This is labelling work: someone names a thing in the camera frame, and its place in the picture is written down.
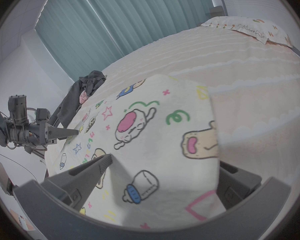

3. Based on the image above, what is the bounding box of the bed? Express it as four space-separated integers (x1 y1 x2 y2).
44 0 300 231

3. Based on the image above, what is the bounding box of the white printed pillow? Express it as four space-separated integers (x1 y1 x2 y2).
200 16 293 47

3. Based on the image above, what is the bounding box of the grey bedside table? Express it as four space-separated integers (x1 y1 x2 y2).
206 6 224 22

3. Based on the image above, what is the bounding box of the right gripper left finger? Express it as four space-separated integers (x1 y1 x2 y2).
41 153 113 211

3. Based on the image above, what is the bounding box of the white printed pyjama top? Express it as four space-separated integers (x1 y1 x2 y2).
44 74 228 231

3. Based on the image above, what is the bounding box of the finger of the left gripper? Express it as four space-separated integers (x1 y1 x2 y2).
46 123 80 142

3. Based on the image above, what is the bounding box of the pile of clothes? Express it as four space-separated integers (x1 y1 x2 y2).
56 70 108 124

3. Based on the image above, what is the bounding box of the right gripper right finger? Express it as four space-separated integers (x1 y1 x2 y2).
216 160 263 209

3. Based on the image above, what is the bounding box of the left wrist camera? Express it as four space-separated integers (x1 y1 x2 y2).
36 108 51 122

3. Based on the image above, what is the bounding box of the blue-green curtain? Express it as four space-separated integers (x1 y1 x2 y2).
76 0 213 57
35 0 124 83

